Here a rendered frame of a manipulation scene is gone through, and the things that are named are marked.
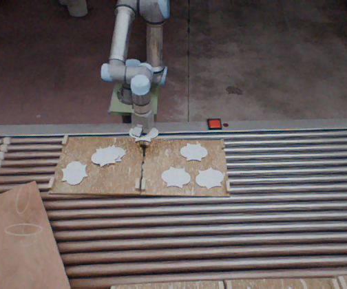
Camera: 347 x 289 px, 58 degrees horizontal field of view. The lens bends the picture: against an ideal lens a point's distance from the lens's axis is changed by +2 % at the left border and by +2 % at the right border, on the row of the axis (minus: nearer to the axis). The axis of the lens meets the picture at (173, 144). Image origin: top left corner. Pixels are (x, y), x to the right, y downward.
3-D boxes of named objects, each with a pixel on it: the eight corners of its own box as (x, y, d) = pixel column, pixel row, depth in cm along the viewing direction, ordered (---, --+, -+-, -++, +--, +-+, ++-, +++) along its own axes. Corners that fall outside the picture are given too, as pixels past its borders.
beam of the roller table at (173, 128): (-2, 132, 177) (-6, 124, 173) (356, 124, 188) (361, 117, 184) (-7, 143, 172) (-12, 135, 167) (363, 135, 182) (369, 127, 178)
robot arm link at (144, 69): (129, 60, 138) (124, 74, 131) (154, 62, 138) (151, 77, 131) (129, 74, 144) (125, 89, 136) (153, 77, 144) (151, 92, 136)
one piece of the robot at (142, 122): (122, 113, 132) (126, 139, 144) (142, 118, 130) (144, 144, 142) (135, 96, 139) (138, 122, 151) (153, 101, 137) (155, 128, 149)
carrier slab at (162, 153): (146, 140, 167) (146, 138, 166) (222, 142, 167) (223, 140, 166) (140, 195, 144) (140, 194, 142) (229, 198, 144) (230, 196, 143)
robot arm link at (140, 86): (151, 73, 129) (148, 86, 123) (151, 94, 137) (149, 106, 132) (131, 72, 129) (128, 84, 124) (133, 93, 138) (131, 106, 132)
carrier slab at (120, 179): (67, 138, 167) (66, 136, 165) (144, 140, 167) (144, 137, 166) (49, 195, 143) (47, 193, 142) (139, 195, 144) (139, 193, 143)
